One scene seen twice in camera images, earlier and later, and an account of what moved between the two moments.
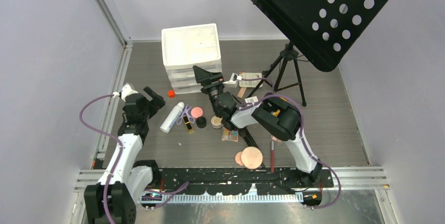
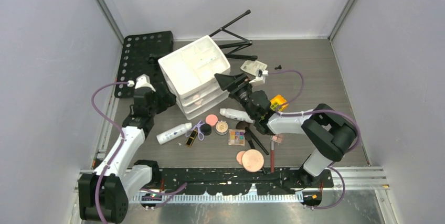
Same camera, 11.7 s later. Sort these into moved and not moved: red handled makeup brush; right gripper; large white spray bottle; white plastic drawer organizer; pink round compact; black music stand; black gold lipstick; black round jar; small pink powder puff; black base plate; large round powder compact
Moved: white plastic drawer organizer; black round jar; large white spray bottle; black music stand; right gripper; pink round compact; black gold lipstick
Not moved: black base plate; small pink powder puff; large round powder compact; red handled makeup brush
